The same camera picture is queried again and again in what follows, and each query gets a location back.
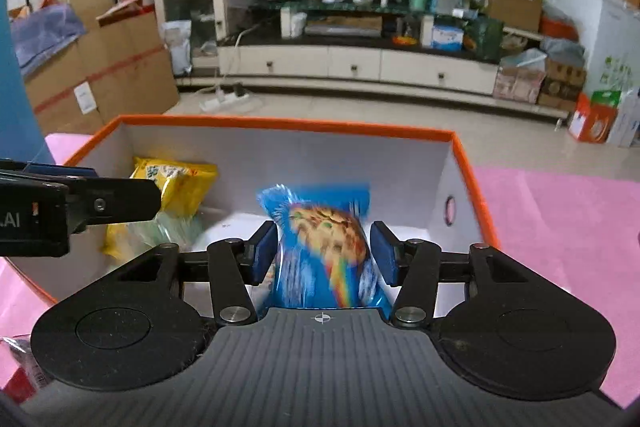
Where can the white tv cabinet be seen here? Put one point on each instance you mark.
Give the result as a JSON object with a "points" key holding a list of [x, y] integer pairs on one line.
{"points": [[260, 57]]}

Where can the white glass door cabinet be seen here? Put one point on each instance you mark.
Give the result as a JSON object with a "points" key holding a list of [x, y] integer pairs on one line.
{"points": [[191, 31]]}

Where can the pink flowered tablecloth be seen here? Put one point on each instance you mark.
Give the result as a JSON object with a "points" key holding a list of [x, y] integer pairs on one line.
{"points": [[581, 232]]}

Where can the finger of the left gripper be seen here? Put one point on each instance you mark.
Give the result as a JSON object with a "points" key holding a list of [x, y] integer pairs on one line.
{"points": [[104, 201]]}

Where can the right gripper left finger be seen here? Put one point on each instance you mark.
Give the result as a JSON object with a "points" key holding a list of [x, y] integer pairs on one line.
{"points": [[153, 317]]}

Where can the large cardboard boxes stack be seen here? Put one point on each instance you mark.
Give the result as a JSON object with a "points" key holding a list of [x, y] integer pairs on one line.
{"points": [[119, 69]]}

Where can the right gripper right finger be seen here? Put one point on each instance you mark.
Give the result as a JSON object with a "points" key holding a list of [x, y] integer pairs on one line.
{"points": [[497, 324]]}

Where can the blue cookie packet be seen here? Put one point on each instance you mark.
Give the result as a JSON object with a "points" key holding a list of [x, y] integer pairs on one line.
{"points": [[324, 259]]}

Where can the white power strip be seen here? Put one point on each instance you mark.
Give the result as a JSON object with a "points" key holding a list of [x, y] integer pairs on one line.
{"points": [[221, 101]]}

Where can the orange cardboard box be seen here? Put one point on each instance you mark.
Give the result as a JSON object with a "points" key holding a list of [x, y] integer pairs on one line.
{"points": [[419, 179]]}

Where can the blue thermos jug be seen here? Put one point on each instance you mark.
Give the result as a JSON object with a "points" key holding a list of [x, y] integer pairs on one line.
{"points": [[21, 138]]}

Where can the yellow egg cake packet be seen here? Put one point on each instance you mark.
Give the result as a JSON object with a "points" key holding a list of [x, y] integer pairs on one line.
{"points": [[183, 187]]}

